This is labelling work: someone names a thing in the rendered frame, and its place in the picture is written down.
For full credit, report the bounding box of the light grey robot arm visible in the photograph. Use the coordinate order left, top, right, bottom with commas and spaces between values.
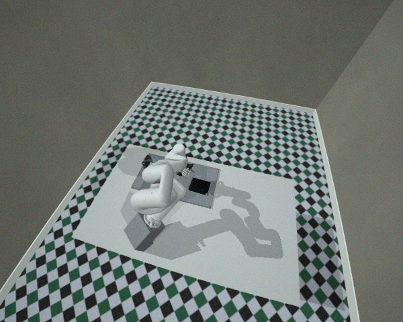
130, 144, 197, 228

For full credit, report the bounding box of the dark grey rack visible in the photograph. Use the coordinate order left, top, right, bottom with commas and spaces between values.
142, 154, 153, 169

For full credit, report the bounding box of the black flat square pad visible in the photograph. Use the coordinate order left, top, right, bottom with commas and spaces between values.
189, 178, 210, 195

